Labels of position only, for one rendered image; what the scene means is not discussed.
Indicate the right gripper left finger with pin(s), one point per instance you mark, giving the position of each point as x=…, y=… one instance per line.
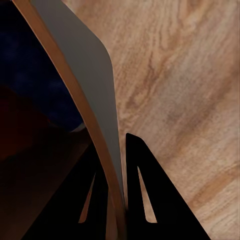
x=59, y=220

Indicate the can of soda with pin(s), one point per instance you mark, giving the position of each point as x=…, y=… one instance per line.
x=27, y=70
x=21, y=124
x=50, y=122

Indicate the trash can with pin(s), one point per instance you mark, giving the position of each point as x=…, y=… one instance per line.
x=29, y=179

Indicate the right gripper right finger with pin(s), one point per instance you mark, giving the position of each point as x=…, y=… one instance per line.
x=175, y=220

